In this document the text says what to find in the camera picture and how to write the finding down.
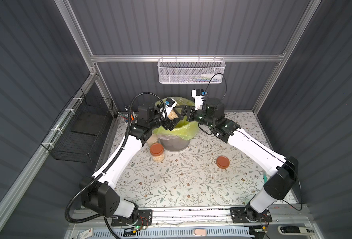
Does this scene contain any white wire wall basket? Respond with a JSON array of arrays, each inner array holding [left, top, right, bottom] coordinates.
[[157, 57, 226, 84]]

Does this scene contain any white tube in basket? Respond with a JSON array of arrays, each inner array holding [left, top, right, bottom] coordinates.
[[200, 73, 222, 81]]

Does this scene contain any oatmeal jar with terracotta lid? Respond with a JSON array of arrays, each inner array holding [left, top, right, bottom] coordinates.
[[168, 110, 179, 120]]

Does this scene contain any oatmeal jar with beige lid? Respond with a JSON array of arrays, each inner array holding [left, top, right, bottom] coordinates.
[[146, 134, 159, 147]]

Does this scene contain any black corrugated cable conduit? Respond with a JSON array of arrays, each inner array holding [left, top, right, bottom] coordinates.
[[64, 92, 165, 224]]

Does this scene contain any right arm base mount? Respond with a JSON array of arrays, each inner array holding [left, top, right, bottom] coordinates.
[[229, 207, 273, 224]]

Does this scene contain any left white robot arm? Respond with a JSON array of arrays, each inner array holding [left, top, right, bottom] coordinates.
[[80, 98, 180, 221]]

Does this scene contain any green pen on table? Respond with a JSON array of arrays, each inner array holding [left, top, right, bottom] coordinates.
[[263, 171, 268, 183]]

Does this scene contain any grey bin with green bag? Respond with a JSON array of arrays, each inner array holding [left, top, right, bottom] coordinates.
[[151, 96, 200, 152]]

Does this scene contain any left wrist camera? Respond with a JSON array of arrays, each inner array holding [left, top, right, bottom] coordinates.
[[161, 98, 177, 119]]

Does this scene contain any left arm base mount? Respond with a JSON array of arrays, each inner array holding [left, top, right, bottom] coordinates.
[[111, 209, 153, 227]]

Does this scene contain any black wire side basket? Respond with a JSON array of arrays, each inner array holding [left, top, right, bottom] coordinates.
[[42, 86, 114, 163]]

